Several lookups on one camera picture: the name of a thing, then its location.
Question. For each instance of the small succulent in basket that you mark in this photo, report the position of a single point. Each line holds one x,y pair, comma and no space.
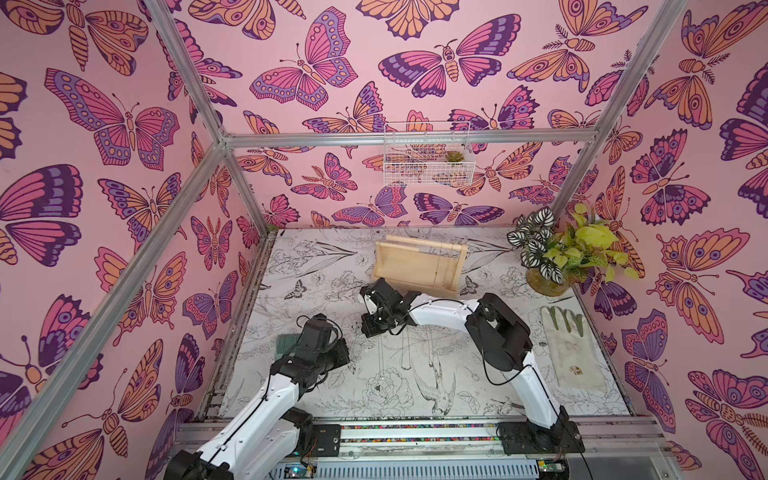
454,157

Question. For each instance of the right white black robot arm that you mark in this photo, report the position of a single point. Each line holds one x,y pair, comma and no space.
501,337

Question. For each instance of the white wire wall basket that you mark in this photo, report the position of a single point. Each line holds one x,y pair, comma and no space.
417,158

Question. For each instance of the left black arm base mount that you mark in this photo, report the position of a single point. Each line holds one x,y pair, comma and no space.
314,440

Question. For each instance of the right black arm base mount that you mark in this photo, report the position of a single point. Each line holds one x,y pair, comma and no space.
528,438

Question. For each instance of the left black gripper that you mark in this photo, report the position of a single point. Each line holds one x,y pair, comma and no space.
340,348

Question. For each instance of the potted green leafy plant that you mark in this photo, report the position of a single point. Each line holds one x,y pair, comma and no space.
556,257

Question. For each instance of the beige green gardening glove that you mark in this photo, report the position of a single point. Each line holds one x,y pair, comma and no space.
572,352

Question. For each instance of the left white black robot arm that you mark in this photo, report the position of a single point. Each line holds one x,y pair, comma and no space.
271,427

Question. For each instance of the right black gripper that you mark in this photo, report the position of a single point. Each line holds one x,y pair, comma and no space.
372,309

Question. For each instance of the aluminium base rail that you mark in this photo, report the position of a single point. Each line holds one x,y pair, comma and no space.
618,448

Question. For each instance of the metal cage frame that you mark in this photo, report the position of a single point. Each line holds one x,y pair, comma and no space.
23,444

